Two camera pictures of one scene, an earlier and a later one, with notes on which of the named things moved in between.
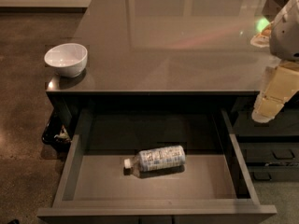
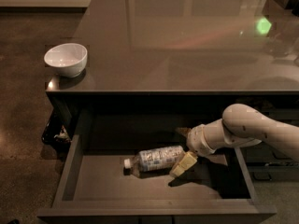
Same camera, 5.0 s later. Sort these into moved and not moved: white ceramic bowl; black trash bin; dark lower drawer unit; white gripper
Moved: white gripper
Not moved: black trash bin; white ceramic bowl; dark lower drawer unit
